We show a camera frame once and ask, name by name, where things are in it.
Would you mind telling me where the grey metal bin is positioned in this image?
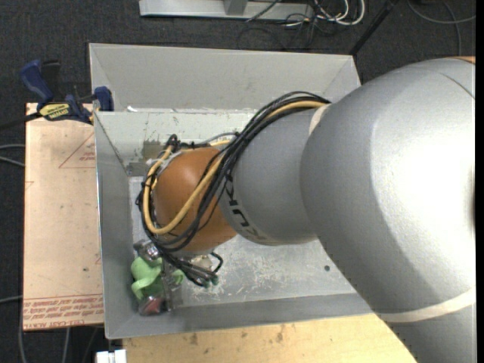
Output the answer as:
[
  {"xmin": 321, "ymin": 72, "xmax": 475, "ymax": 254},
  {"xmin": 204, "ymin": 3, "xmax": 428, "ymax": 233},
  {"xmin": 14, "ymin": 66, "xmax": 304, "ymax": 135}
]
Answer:
[{"xmin": 88, "ymin": 42, "xmax": 376, "ymax": 340}]

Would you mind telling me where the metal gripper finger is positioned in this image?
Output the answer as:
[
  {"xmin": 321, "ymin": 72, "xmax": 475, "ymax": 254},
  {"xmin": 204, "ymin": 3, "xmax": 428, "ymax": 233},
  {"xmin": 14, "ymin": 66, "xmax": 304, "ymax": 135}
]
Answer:
[
  {"xmin": 161, "ymin": 267, "xmax": 181, "ymax": 312},
  {"xmin": 133, "ymin": 240, "xmax": 160, "ymax": 263}
]

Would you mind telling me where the light green toy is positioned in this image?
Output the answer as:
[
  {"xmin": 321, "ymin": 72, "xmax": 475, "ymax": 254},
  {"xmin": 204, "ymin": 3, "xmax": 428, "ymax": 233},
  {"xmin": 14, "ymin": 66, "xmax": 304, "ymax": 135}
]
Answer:
[{"xmin": 130, "ymin": 256, "xmax": 186, "ymax": 301}]

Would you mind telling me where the brown cardboard board, red print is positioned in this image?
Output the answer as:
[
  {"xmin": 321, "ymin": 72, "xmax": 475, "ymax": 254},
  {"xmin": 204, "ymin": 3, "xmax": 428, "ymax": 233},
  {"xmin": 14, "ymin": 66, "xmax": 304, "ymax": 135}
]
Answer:
[{"xmin": 22, "ymin": 102, "xmax": 105, "ymax": 332}]

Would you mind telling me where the red and grey small object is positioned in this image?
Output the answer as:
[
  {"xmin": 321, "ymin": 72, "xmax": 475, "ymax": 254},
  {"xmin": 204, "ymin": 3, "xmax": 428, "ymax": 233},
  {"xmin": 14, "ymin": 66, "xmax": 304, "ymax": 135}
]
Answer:
[{"xmin": 138, "ymin": 295, "xmax": 168, "ymax": 316}]

